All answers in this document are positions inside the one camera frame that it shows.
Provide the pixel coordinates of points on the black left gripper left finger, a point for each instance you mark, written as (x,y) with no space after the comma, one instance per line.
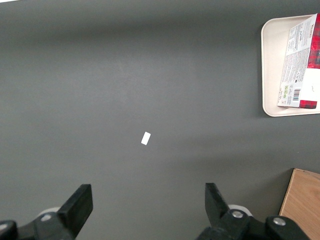
(72,210)

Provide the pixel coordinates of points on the small white tape marker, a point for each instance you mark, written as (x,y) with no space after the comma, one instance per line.
(145,138)

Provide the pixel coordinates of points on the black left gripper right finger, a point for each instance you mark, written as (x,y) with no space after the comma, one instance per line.
(225,215)

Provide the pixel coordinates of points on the light wooden board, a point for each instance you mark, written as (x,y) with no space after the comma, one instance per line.
(303,202)

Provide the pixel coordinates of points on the red and white carton box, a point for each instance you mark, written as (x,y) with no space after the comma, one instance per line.
(300,65)

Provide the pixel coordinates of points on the beige plastic tray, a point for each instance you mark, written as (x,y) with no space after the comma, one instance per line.
(272,65)

